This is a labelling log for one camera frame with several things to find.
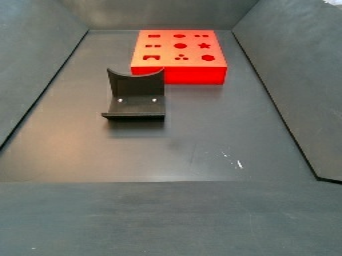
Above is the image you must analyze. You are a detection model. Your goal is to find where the black curved holder stand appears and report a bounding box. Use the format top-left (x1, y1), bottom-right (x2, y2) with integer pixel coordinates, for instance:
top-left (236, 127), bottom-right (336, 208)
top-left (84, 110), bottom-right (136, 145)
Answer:
top-left (101, 69), bottom-right (165, 119)

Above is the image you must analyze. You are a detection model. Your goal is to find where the red shape sorter block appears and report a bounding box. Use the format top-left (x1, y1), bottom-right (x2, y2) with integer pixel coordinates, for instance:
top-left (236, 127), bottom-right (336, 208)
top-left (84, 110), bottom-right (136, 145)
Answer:
top-left (131, 30), bottom-right (228, 85)

